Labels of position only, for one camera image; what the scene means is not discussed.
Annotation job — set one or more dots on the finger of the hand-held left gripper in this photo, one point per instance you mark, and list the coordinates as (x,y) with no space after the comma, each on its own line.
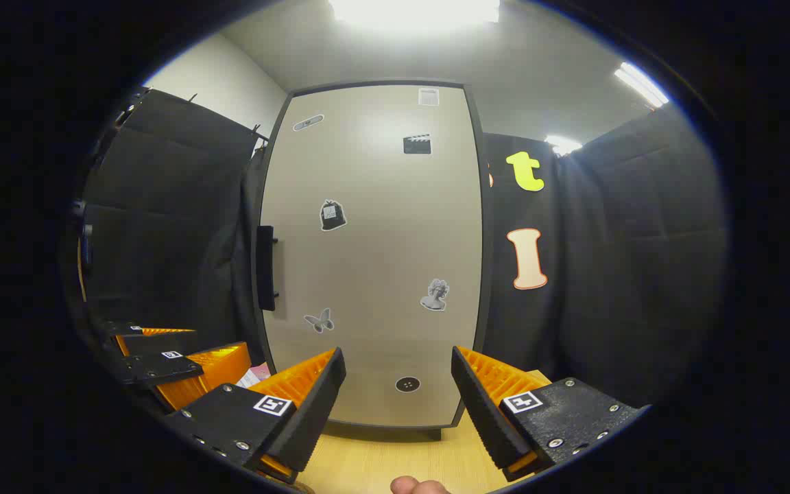
(117,329)
(155,369)

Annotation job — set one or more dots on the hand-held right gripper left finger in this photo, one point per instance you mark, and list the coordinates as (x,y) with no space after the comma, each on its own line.
(313,418)

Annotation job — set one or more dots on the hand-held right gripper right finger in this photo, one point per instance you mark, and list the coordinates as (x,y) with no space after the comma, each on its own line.
(481,412)

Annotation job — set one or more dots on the dark grey cabinet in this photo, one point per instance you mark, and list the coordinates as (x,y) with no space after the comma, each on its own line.
(487,288)

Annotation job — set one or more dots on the pink and white paper card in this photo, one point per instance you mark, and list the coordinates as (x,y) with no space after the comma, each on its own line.
(251,377)

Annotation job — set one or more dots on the black backdrop cloth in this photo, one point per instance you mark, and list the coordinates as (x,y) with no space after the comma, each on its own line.
(162,226)

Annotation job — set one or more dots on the small ceiling light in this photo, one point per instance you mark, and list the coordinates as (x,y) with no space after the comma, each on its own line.
(563,144)

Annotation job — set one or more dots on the long ceiling light strip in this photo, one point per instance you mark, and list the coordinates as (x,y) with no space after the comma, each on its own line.
(642,86)

